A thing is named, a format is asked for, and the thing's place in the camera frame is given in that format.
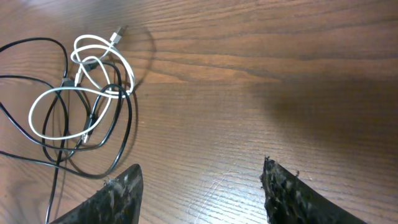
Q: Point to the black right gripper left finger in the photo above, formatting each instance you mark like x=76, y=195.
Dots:
x=119, y=201

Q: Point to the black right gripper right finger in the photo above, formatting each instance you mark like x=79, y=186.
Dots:
x=291, y=201

